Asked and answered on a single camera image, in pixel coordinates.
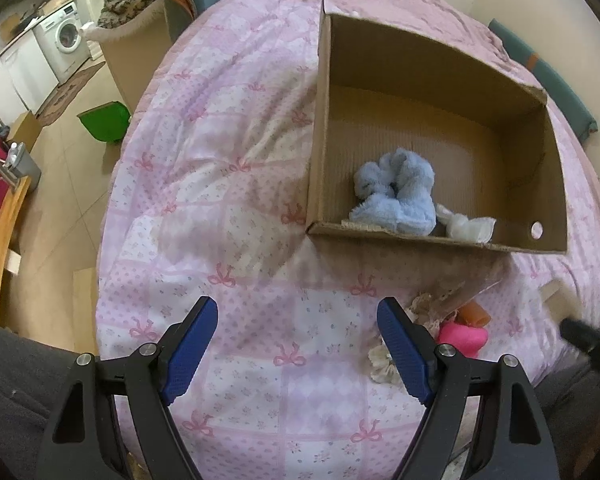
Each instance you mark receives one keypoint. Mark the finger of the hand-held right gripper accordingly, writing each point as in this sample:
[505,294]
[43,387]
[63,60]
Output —
[585,335]

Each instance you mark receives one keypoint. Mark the teal and orange cushion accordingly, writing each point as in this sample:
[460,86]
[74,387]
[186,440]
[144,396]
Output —
[185,0]

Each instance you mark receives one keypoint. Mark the pink soft roll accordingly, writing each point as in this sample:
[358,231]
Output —
[460,337]

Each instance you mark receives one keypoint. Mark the brown floor rug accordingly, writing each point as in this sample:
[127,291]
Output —
[70,92]

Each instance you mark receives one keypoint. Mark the person's right leg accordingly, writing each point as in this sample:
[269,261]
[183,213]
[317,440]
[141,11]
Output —
[580,420]

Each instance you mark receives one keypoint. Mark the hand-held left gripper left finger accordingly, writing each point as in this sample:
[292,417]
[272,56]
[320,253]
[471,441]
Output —
[190,350]

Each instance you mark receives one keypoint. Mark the grey trash bin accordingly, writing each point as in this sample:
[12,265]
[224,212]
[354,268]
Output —
[27,165]

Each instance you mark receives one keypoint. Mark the person's leg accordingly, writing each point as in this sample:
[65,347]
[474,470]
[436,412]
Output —
[15,385]
[580,420]

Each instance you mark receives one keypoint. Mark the wooden chair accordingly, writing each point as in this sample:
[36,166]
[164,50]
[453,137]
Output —
[0,240]

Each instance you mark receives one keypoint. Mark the beige lace scrunchie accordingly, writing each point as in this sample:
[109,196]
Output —
[430,305]

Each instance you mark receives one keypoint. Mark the beige sofa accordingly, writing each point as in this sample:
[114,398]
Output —
[130,60]

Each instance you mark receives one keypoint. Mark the pink bow-print quilt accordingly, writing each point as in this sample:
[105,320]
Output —
[230,210]

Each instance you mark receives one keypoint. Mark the small cardboard box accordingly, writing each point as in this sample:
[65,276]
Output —
[27,132]

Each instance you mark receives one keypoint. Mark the person's left leg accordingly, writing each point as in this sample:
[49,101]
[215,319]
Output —
[15,385]

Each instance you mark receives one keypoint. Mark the cream frilly scrunchie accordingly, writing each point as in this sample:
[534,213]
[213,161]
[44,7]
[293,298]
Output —
[380,360]

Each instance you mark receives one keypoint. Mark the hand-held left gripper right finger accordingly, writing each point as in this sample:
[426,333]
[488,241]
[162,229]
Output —
[405,350]

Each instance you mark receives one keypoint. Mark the white kitchen cabinets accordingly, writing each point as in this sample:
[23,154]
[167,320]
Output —
[15,80]

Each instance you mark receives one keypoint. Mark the white soft cloth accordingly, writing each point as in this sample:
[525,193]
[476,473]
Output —
[467,227]

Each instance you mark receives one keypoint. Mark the white washing machine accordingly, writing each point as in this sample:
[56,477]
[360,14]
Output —
[65,35]

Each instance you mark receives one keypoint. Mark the teal padded headboard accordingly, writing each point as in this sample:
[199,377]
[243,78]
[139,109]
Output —
[550,80]

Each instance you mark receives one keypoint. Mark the light blue fluffy scrunchie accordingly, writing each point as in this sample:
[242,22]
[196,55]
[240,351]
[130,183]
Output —
[400,180]

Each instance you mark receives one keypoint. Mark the green dustpan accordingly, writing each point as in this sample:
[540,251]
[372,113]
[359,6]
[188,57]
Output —
[105,122]

